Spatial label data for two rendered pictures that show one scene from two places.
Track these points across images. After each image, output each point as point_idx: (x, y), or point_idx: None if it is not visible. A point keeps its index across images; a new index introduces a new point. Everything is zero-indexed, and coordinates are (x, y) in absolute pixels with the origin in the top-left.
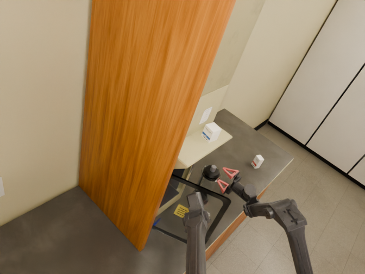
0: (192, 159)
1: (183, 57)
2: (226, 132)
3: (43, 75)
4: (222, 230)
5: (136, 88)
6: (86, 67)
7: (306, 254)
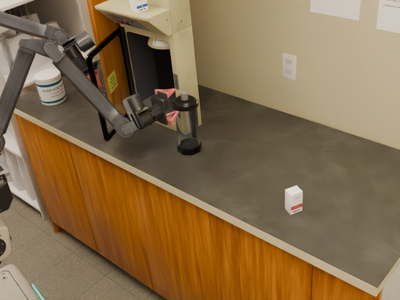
0: (104, 6)
1: None
2: (153, 15)
3: None
4: (142, 169)
5: None
6: None
7: (8, 75)
